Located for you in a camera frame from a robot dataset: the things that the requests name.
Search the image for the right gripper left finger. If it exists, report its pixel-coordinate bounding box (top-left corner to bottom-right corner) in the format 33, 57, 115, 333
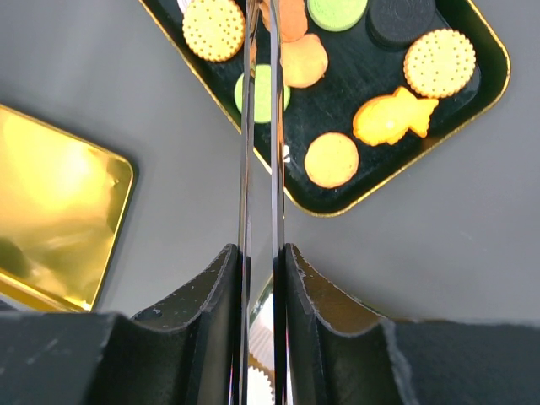
1, 244, 238, 404

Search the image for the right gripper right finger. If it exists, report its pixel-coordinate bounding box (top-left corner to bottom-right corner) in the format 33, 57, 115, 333
285, 244, 539, 404

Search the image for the orange dotted cookie top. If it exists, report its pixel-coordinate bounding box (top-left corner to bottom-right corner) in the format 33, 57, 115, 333
182, 0, 245, 62

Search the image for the orange fish cookie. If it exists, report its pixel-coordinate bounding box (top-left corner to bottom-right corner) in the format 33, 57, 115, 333
353, 86, 439, 146

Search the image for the black cookie tray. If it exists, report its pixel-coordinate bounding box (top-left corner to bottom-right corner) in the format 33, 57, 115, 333
144, 1, 510, 216

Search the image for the orange shell cookie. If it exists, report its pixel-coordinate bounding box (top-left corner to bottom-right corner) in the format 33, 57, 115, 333
278, 0, 329, 89

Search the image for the orange round cookie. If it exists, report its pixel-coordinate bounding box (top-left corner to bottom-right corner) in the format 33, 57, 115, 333
304, 132, 359, 189

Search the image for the green round cookie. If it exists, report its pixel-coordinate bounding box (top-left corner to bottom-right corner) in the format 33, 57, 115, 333
234, 64, 273, 124

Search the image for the orange dotted cookie right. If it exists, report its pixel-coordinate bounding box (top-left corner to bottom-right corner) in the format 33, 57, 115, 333
403, 29, 476, 99

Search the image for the white paper cup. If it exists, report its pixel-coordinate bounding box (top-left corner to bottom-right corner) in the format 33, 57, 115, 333
249, 293, 274, 370
247, 366, 274, 405

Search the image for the orange dotted cookie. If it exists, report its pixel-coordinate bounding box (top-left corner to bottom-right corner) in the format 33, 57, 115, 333
182, 0, 245, 62
403, 29, 476, 99

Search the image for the green cookie upper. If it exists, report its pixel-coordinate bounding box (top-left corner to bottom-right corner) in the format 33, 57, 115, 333
307, 0, 368, 32

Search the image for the black cookie in tray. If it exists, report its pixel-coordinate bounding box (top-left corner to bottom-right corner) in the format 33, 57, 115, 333
367, 0, 436, 47

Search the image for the gold tin lid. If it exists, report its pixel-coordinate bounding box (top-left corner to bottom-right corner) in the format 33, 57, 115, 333
1, 105, 136, 312

